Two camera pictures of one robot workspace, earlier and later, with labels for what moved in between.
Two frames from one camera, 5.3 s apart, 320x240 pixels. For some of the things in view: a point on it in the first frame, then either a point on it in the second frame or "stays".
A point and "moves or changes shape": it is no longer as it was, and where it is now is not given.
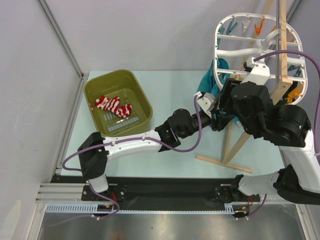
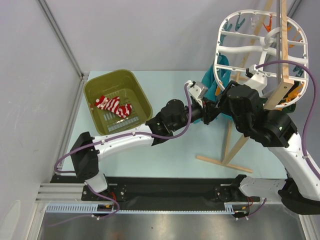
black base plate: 204,190 stays
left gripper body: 215,124 → 206,117
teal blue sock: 209,85 stays
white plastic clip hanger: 250,47 moves or changes shape
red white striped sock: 111,104 stays
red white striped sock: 125,110 stays
